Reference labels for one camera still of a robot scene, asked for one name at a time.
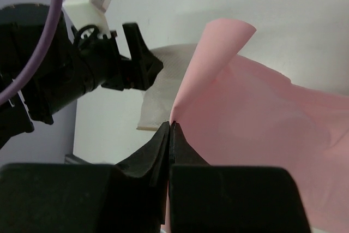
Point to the pink bra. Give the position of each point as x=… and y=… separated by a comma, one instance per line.
x=236, y=111

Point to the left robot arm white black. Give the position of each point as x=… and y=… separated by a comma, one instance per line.
x=47, y=71

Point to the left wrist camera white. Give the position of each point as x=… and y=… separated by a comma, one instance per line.
x=88, y=12

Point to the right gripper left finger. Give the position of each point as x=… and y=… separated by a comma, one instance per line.
x=144, y=190

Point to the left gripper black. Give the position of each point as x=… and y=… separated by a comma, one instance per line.
x=107, y=67

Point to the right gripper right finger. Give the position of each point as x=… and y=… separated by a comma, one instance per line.
x=190, y=195

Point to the white mesh laundry bag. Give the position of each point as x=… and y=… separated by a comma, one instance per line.
x=159, y=98

